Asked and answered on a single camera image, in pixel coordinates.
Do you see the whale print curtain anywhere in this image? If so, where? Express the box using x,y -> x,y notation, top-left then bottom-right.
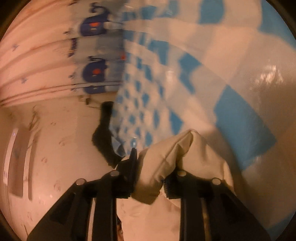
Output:
1,1 -> 125,106

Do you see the black clothes pile at headboard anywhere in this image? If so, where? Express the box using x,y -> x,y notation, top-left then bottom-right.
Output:
92,101 -> 122,168

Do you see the wall hanging mirror panel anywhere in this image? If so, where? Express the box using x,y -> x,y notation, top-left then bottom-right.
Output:
3,126 -> 31,197

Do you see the blue checkered plastic bed cover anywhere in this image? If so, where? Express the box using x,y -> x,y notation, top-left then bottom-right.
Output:
110,1 -> 295,240

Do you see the white quilted puffer jacket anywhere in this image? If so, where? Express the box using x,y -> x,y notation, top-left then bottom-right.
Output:
117,130 -> 234,240

